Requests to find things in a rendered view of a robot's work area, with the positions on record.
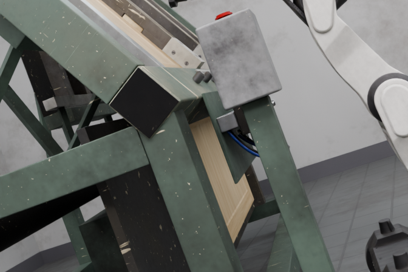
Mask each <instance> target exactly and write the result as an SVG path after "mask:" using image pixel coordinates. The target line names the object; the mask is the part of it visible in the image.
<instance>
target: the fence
mask: <svg viewBox="0 0 408 272"><path fill-rule="evenodd" d="M68 1H69V2H71V3H72V4H73V5H74V6H75V7H76V8H78V9H79V10H80V11H81V12H83V13H84V14H85V15H86V16H87V17H88V18H90V19H91V20H92V21H93V22H94V23H96V24H97V25H98V26H99V27H101V28H102V29H103V30H104V31H105V32H106V33H108V34H109V35H110V36H111V37H113V39H115V40H116V41H117V42H119V43H120V44H121V45H122V46H123V47H124V48H126V49H127V50H128V51H130V52H131V54H133V55H134V56H135V57H137V58H138V59H139V60H140V61H141V62H142V63H144V66H153V67H165V66H164V65H163V64H162V63H161V62H159V61H158V60H157V59H156V58H154V57H153V56H152V55H151V54H150V53H149V52H147V51H146V50H145V49H144V48H142V46H140V45H139V44H138V43H136V42H135V41H134V40H133V39H132V38H131V37H129V36H128V35H127V34H125V33H124V32H123V31H122V30H121V29H119V28H118V27H117V26H116V25H115V24H114V23H112V22H111V21H110V20H109V19H107V18H106V17H105V16H104V15H103V14H102V13H100V12H99V11H98V10H97V9H96V8H94V7H93V6H92V5H90V4H89V3H88V2H87V1H86V0H68Z"/></svg>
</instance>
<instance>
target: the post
mask: <svg viewBox="0 0 408 272"><path fill-rule="evenodd" d="M241 108H242V111H243V114H244V116H245V119H246V122H247V125H248V127H249V130H250V132H251V135H252V138H253V140H254V144H255V146H256V149H257V151H258V154H259V157H260V160H261V162H262V165H263V168H264V170H265V173H266V175H267V178H268V181H269V183H270V186H271V189H272V191H273V194H274V197H275V199H276V202H277V205H278V207H279V211H280V213H281V216H282V218H283V221H284V224H285V226H286V229H287V231H288V235H289V237H290V240H291V242H292V245H293V248H294V250H295V253H296V255H297V259H298V261H299V264H300V266H301V269H302V272H335V269H334V267H333V264H332V262H331V259H330V256H329V254H328V251H327V248H326V246H325V243H324V240H323V238H322V235H321V232H320V230H319V227H318V224H317V221H316V219H315V216H314V214H313V211H312V208H311V206H310V202H309V201H308V197H307V195H306V192H305V189H304V186H303V184H302V181H301V178H300V176H299V173H298V170H297V168H296V165H295V163H294V160H293V157H292V155H291V152H290V149H289V147H288V144H287V141H286V139H285V135H284V133H283V130H282V128H281V125H280V122H279V120H278V117H277V115H276V111H275V110H274V106H273V104H272V101H271V98H270V96H269V95H267V96H265V97H262V98H260V99H257V100H254V101H252V102H249V103H246V104H243V105H241Z"/></svg>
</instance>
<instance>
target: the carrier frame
mask: <svg viewBox="0 0 408 272"><path fill-rule="evenodd" d="M76 133H77V135H78V138H79V140H80V143H81V146H78V147H75V148H73V149H70V150H68V151H65V152H62V153H60V154H57V155H54V156H52V157H49V158H46V159H44V160H41V161H38V162H36V163H33V164H31V165H28V166H25V167H23V168H20V169H17V170H15V171H12V172H9V173H7V174H4V175H1V176H0V252H1V251H4V250H5V249H7V248H8V247H10V246H12V245H14V244H16V243H18V242H19V241H21V240H22V239H25V238H26V237H28V236H30V235H31V234H33V233H35V232H37V231H39V230H40V229H42V228H44V227H45V226H47V225H49V224H51V223H53V222H54V221H56V220H58V219H60V218H63V222H64V224H65V227H66V230H67V232H68V235H69V237H70V241H71V243H72V246H73V248H74V251H75V254H76V256H77V259H78V261H79V264H80V265H79V266H78V267H77V268H76V269H75V270H73V271H72V272H244V271H243V268H242V266H241V263H240V260H239V257H238V255H237V252H236V248H237V246H238V244H239V242H240V239H241V237H242V235H243V232H244V231H245V228H246V226H247V223H251V222H254V221H257V220H260V219H263V218H266V217H269V216H272V215H275V214H278V213H280V211H279V207H278V205H277V202H276V199H275V197H273V198H270V199H267V200H265V197H264V194H263V192H262V189H261V187H260V184H259V181H258V179H257V176H256V173H255V171H254V168H253V165H252V164H250V166H249V168H248V169H247V170H246V172H245V177H246V179H247V182H248V184H249V187H250V190H251V192H252V195H253V197H254V201H253V203H252V205H251V208H250V210H249V211H248V214H247V215H246V218H245V220H244V222H243V224H242V226H241V229H240V231H239V233H238V235H237V237H236V239H235V241H234V243H233V241H232V239H231V236H230V233H229V231H228V228H227V226H226V223H225V220H224V218H223V215H222V212H221V210H220V207H219V204H218V201H217V199H216V196H215V193H214V191H213V187H212V186H211V182H210V180H209V177H208V175H207V172H206V169H205V167H204V164H203V162H202V158H201V156H200V153H199V150H198V148H197V145H196V143H195V140H194V137H193V135H192V132H191V129H190V127H189V124H188V121H187V119H186V116H185V113H184V111H183V109H181V110H177V111H174V112H173V113H171V114H170V116H169V117H168V118H167V119H166V121H165V122H164V123H163V124H162V125H161V127H160V128H159V130H158V131H157V132H156V133H155V134H154V136H153V137H152V138H151V139H148V138H147V137H146V136H144V135H143V134H142V133H141V132H140V131H138V130H137V129H136V128H135V127H133V126H132V125H131V124H130V123H129V122H127V121H126V120H125V119H124V118H121V119H117V120H113V121H108V122H105V123H100V124H95V125H91V126H86V127H83V128H81V129H78V130H76ZM98 196H100V197H101V199H102V202H103V205H104V207H105V209H104V210H102V211H101V212H99V213H98V214H96V215H94V216H93V217H91V218H90V219H89V220H87V221H84V218H83V215H82V213H81V210H80V207H81V206H83V205H84V204H86V203H88V202H90V201H91V200H93V199H95V198H97V197H98ZM299 268H300V264H299V261H298V258H297V255H296V253H295V250H294V248H293V245H292V242H291V240H290V237H289V235H288V231H287V229H286V226H285V224H284V221H283V218H282V216H281V213H280V216H279V221H278V224H277V228H276V233H275V237H274V241H273V246H272V249H271V254H270V259H269V262H268V266H267V272H299Z"/></svg>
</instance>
